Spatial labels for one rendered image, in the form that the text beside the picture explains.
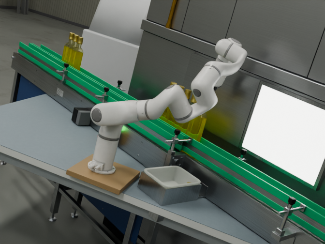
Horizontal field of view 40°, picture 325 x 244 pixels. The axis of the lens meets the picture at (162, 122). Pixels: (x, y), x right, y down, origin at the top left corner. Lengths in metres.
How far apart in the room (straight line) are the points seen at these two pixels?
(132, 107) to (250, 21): 0.76
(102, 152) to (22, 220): 1.21
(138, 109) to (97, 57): 2.73
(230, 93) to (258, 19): 0.37
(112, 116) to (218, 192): 0.60
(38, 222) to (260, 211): 1.60
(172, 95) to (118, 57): 2.68
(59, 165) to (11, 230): 0.98
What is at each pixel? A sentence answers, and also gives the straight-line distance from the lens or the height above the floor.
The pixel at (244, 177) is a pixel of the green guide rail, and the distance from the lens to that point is 1.97.
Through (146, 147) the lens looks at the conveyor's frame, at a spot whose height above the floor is 0.84.
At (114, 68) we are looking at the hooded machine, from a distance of 4.44.
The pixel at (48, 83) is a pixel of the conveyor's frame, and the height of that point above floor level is 0.83.
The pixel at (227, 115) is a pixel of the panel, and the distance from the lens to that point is 2.22.
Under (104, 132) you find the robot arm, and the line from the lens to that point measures 1.95.
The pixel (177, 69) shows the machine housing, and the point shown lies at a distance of 2.51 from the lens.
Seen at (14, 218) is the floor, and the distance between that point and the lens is 3.07.
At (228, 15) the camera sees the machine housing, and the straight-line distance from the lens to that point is 2.31.
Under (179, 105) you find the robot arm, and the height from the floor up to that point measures 1.18.
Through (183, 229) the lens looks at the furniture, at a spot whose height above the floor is 0.67.
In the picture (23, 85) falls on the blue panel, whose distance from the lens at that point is 3.41.
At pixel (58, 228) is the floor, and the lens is 3.03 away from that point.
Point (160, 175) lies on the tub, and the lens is 2.06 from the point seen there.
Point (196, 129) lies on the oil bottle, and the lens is 2.16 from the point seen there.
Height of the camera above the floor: 1.59
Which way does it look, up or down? 16 degrees down
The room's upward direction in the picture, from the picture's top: 15 degrees clockwise
